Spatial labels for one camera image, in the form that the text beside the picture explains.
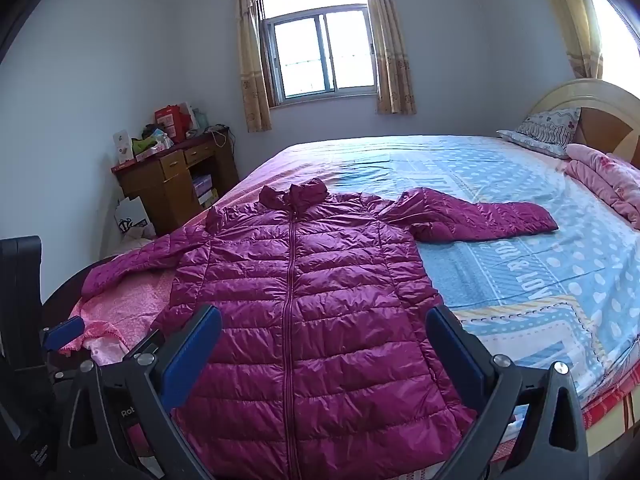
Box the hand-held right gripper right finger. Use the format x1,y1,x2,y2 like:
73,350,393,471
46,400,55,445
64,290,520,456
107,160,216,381
425,304,592,480

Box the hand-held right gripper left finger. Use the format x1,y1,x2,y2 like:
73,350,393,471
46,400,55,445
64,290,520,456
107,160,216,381
57,304,223,480

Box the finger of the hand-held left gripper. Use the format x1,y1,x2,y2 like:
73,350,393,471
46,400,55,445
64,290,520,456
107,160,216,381
42,317,86,354

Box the magenta quilted down jacket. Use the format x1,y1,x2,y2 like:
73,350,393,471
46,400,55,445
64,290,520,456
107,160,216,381
80,177,560,480

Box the blue patterned bed sheet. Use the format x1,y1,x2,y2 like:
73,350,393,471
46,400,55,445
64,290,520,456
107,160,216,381
300,135,640,413

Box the white patterned paper bag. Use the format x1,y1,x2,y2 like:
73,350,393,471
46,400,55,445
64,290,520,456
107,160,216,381
114,196,151,236

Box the stacked boxes in desk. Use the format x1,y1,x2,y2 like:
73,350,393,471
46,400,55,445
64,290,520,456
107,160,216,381
192,175,219,207

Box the brown wooden desk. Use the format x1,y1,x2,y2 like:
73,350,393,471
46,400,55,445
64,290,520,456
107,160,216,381
111,127,240,237

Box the white upright box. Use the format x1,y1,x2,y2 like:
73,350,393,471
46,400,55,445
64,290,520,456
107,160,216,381
112,130,135,164

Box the pink folded quilt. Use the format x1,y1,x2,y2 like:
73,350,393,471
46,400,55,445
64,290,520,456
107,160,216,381
564,143,640,231

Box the patterned pillow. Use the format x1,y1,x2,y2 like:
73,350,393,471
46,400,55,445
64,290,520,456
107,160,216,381
496,107,583,160

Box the wooden bed headboard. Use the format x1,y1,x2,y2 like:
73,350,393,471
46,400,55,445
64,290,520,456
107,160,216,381
527,78,640,171

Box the yellow patterned curtain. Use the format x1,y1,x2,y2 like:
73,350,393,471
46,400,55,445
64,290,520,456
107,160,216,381
235,0,274,134
359,0,418,116

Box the sliding window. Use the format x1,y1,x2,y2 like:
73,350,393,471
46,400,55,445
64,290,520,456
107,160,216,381
257,0,379,107

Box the bright side window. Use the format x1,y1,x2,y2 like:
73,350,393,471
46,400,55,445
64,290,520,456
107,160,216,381
590,0,640,97

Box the yellow side curtain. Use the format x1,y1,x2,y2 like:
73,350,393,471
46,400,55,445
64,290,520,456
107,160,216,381
532,0,606,81

